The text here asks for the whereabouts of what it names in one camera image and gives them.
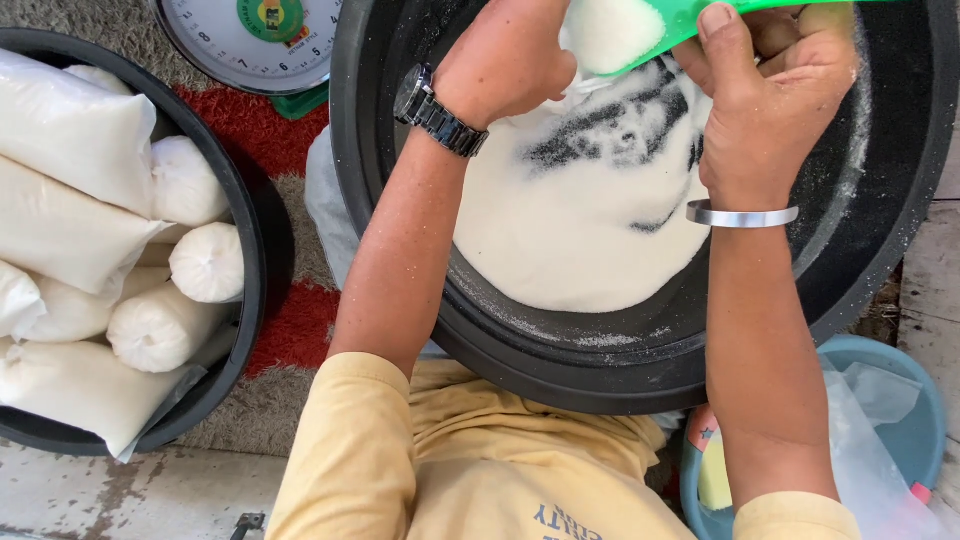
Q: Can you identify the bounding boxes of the silver bangle bracelet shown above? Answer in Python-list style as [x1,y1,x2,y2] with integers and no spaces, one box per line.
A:
[685,198,801,229]

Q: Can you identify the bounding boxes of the green plastic scoop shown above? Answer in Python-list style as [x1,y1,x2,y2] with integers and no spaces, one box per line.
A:
[592,0,901,79]

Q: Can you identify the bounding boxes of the blue plastic basin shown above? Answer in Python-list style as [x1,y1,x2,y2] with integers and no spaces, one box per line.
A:
[679,334,948,540]

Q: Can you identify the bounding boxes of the pile of filled sugar bags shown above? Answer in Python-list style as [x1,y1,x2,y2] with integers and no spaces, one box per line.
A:
[0,48,246,463]

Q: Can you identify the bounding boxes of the large black plastic basin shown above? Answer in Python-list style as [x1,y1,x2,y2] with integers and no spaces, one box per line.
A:
[329,0,960,417]

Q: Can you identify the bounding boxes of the white dial weighing scale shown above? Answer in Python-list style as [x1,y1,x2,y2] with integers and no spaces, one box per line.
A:
[149,0,345,121]

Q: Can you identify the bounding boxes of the red and grey shaggy rug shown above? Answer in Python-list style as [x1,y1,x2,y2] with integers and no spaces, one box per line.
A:
[0,0,343,459]

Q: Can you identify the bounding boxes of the person's left hand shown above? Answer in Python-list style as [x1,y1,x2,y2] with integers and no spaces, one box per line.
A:
[432,0,579,134]

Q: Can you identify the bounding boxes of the yellow sponge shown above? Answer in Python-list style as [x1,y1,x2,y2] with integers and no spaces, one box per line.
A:
[697,435,735,513]

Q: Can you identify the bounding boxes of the white sugar scoop load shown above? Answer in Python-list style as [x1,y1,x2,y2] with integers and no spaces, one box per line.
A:
[561,0,667,76]

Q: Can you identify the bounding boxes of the person's right hand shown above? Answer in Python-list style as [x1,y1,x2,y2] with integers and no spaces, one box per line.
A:
[672,2,861,210]

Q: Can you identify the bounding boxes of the bundle of clear plastic bags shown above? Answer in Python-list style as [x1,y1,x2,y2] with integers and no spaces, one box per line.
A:
[817,355,948,540]

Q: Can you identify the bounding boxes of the loose white sugar heap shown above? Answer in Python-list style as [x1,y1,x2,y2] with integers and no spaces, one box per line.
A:
[452,58,715,315]

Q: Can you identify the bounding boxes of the yellow t-shirt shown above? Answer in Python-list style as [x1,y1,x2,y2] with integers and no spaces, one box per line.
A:
[265,351,864,540]

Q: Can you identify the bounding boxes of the grey trousers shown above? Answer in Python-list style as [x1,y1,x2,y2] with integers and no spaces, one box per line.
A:
[303,125,451,360]

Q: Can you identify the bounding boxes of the small black plastic basin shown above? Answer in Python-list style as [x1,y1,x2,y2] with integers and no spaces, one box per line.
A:
[0,27,296,458]

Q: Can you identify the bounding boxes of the dark metal wristwatch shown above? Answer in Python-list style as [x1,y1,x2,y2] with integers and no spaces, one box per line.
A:
[393,63,491,159]

